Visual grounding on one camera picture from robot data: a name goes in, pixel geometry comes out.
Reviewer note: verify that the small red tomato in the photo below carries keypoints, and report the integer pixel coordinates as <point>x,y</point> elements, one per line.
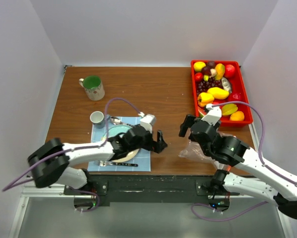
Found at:
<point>198,77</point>

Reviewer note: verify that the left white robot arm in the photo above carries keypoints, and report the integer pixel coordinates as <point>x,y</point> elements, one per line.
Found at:
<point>54,162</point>

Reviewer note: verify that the cream and teal plate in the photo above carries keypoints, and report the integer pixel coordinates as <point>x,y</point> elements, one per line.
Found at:
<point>116,129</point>

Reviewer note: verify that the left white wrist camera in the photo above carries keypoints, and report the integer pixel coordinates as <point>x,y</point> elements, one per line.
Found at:
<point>147,121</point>

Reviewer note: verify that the silver toy fish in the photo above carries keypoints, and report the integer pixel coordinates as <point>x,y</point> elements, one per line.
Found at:
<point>226,85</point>

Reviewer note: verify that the white garlic bulb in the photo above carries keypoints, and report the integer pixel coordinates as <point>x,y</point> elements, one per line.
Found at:
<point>213,72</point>

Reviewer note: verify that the dark purple fruit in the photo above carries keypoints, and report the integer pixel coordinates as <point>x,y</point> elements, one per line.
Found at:
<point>207,70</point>

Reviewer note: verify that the aluminium frame rail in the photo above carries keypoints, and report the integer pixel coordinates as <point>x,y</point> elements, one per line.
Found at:
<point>53,191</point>

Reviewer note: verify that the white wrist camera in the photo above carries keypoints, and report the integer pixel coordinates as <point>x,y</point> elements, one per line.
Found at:
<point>213,115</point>
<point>147,121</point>

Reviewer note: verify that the green yellow starfruit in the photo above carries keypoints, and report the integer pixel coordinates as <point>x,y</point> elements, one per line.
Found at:
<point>229,109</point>

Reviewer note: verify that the blue checked placemat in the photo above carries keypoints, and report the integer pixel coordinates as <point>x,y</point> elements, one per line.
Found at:
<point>142,158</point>

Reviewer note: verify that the watermelon slice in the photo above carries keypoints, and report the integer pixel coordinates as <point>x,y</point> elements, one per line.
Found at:
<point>201,112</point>

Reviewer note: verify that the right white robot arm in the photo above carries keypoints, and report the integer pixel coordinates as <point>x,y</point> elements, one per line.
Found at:
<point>270,182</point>

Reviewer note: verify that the yellow lemon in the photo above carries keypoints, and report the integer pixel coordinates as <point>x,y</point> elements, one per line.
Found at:
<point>198,66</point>

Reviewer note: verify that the yellow bell pepper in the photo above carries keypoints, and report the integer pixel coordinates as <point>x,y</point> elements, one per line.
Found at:
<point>204,98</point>

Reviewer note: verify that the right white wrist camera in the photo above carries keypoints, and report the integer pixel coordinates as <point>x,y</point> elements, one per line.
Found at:
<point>213,115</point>

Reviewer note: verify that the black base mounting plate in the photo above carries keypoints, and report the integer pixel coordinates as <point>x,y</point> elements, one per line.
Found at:
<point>153,189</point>

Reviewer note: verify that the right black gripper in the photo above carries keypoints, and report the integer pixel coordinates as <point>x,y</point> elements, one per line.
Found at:
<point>189,119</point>

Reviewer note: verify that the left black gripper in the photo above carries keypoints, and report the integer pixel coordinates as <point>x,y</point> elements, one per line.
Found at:
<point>157,147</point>

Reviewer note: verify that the small white cup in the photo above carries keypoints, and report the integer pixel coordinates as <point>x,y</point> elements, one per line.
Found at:
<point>98,119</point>

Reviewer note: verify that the purple grape bunch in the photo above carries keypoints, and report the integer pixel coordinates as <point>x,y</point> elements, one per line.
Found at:
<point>203,86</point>

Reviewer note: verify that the red plastic bin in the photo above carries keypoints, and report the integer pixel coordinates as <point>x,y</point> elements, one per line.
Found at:
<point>237,86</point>

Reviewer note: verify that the metal spoon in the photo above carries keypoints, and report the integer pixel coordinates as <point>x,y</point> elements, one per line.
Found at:
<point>117,121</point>

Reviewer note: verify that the metal fork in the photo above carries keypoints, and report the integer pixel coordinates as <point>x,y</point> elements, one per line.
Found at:
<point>110,163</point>

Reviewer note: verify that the green floral mug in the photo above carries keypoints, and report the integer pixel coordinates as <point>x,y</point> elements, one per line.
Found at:
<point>93,87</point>

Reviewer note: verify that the orange yellow fruit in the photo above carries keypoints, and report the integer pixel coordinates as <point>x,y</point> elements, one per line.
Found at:
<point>237,116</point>

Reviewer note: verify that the clear zip top bag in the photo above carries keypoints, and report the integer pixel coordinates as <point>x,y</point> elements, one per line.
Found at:
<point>193,152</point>

